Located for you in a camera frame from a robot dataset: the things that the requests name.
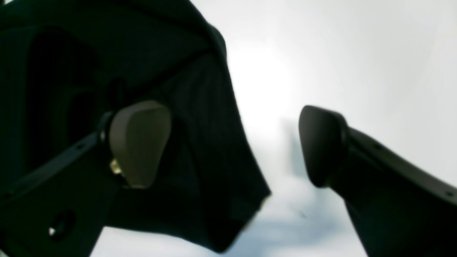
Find black T-shirt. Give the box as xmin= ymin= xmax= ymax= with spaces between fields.
xmin=1 ymin=0 xmax=270 ymax=253

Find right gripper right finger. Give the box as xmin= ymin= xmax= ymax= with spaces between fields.
xmin=299 ymin=105 xmax=457 ymax=257

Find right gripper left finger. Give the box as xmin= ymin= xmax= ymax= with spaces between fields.
xmin=1 ymin=100 xmax=172 ymax=257

